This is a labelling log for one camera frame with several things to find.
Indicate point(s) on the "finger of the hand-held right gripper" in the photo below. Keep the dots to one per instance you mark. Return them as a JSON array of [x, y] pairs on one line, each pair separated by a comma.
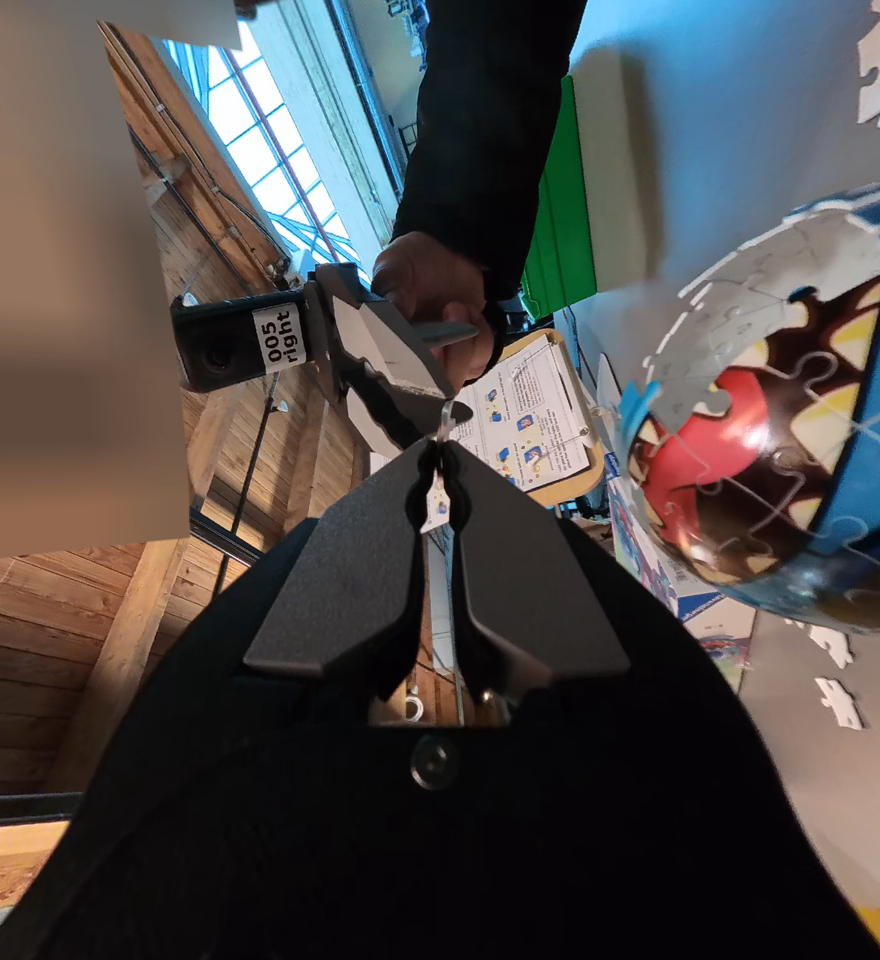
[[380, 424], [395, 352]]

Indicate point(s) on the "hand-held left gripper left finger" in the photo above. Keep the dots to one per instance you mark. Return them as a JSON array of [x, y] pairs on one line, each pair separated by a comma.
[[335, 592]]

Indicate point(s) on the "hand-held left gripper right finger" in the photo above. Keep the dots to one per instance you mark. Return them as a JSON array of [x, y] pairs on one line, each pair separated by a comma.
[[537, 592]]

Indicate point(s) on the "single curved puzzle piece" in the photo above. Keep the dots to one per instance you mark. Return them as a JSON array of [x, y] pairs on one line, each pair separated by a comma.
[[436, 502]]

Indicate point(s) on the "blue cartoon puzzle ball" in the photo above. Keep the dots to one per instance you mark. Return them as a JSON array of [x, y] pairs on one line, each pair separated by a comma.
[[747, 420]]

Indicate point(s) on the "person's right forearm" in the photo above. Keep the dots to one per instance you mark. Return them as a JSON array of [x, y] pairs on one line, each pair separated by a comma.
[[485, 112]]

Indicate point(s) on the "colourful cartoon puzzle box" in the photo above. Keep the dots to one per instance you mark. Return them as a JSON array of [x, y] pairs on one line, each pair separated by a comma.
[[657, 570]]

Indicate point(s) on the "person's right hand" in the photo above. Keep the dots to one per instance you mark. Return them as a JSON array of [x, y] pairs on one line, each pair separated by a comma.
[[432, 277]]

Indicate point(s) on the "printed instruction sheet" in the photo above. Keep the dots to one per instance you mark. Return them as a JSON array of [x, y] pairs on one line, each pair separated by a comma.
[[530, 420]]

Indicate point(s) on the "skylight window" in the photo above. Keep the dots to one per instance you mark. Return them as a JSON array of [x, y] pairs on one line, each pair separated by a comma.
[[275, 142]]

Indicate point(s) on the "green plastic bin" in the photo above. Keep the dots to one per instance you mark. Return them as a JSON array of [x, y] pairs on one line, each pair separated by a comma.
[[560, 210]]

